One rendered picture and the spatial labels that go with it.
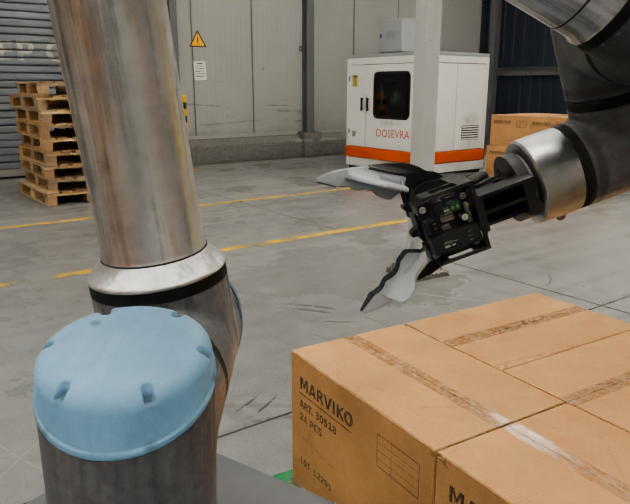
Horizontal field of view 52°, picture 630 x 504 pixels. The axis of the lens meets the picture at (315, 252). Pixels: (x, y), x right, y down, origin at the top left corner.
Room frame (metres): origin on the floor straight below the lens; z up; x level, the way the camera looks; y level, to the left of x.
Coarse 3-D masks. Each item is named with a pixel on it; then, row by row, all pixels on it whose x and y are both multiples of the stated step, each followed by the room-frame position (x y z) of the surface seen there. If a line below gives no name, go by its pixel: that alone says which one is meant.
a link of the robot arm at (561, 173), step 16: (512, 144) 0.66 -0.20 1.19; (528, 144) 0.64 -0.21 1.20; (544, 144) 0.64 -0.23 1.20; (560, 144) 0.63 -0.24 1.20; (528, 160) 0.63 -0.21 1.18; (544, 160) 0.62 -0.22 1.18; (560, 160) 0.62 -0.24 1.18; (576, 160) 0.62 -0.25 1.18; (544, 176) 0.62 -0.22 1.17; (560, 176) 0.62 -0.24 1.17; (576, 176) 0.62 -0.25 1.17; (544, 192) 0.62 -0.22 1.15; (560, 192) 0.62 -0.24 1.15; (576, 192) 0.62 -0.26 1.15; (544, 208) 0.63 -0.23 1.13; (560, 208) 0.63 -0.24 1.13; (576, 208) 0.64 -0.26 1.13
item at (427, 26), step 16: (416, 0) 4.31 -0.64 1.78; (432, 0) 4.24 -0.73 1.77; (416, 16) 4.31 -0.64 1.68; (432, 16) 4.24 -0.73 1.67; (416, 32) 4.30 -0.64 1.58; (432, 32) 4.24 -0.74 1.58; (416, 48) 4.30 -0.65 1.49; (432, 48) 4.25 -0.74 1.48; (416, 64) 4.29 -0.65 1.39; (432, 64) 4.25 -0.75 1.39; (416, 80) 4.29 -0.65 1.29; (432, 80) 4.25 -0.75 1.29; (416, 96) 4.28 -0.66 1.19; (432, 96) 4.26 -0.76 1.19; (416, 112) 4.28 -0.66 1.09; (432, 112) 4.26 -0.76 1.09; (416, 128) 4.27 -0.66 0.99; (432, 128) 4.26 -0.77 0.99; (416, 144) 4.27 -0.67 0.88; (432, 144) 4.27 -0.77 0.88; (416, 160) 4.26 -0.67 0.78; (432, 160) 4.27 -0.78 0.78; (416, 240) 4.23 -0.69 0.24
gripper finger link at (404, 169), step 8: (368, 168) 0.66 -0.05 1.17; (376, 168) 0.66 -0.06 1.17; (384, 168) 0.66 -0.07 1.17; (392, 168) 0.66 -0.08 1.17; (400, 168) 0.66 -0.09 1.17; (408, 168) 0.66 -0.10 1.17; (416, 168) 0.66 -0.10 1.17; (408, 176) 0.66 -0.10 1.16; (416, 176) 0.66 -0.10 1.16; (424, 176) 0.66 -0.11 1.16; (432, 176) 0.67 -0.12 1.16; (408, 184) 0.66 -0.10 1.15; (416, 184) 0.66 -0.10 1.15
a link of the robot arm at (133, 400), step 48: (96, 336) 0.52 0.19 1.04; (144, 336) 0.53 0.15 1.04; (192, 336) 0.53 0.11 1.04; (48, 384) 0.46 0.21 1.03; (96, 384) 0.45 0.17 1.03; (144, 384) 0.46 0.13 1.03; (192, 384) 0.48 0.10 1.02; (48, 432) 0.45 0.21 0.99; (96, 432) 0.44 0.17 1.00; (144, 432) 0.45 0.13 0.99; (192, 432) 0.47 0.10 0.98; (48, 480) 0.47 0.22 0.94; (96, 480) 0.44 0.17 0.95; (144, 480) 0.45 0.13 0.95; (192, 480) 0.48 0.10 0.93
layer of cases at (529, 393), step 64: (448, 320) 1.89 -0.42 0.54; (512, 320) 1.89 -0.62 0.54; (576, 320) 1.89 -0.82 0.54; (320, 384) 1.53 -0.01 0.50; (384, 384) 1.45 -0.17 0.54; (448, 384) 1.45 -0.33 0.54; (512, 384) 1.45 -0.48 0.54; (576, 384) 1.45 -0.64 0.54; (320, 448) 1.53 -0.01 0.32; (384, 448) 1.29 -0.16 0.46; (448, 448) 1.16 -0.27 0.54; (512, 448) 1.16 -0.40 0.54; (576, 448) 1.16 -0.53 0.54
